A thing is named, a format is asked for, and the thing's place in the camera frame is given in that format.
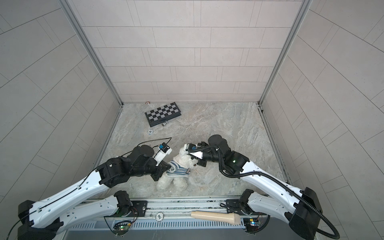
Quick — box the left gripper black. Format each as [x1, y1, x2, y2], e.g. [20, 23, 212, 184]
[130, 155, 174, 183]

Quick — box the blue white striped sweater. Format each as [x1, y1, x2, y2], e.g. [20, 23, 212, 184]
[166, 161, 191, 178]

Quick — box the white teddy bear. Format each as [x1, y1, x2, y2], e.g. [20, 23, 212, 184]
[157, 144, 198, 191]

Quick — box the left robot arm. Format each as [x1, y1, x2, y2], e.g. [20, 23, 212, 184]
[17, 143, 172, 240]

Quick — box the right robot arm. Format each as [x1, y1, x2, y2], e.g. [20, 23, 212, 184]
[186, 135, 323, 240]

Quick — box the black white chessboard box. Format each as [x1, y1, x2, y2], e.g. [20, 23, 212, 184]
[145, 102, 182, 127]

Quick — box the left circuit board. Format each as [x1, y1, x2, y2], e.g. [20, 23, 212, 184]
[113, 221, 133, 236]

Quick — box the circuit board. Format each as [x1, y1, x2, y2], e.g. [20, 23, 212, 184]
[113, 221, 133, 236]
[243, 218, 261, 234]

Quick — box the right circuit board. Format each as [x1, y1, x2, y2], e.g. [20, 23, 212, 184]
[243, 218, 261, 234]

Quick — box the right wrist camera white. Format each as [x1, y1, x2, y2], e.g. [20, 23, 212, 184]
[185, 144, 203, 160]

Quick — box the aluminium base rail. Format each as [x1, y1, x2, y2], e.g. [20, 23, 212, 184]
[68, 196, 301, 221]

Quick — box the poker chip on rail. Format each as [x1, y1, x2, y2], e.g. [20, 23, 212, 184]
[155, 212, 164, 222]

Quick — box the beige wooden handle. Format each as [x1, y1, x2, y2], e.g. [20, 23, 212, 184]
[191, 211, 241, 225]

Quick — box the black corrugated cable hose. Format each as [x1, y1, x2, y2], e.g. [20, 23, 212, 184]
[188, 142, 341, 240]

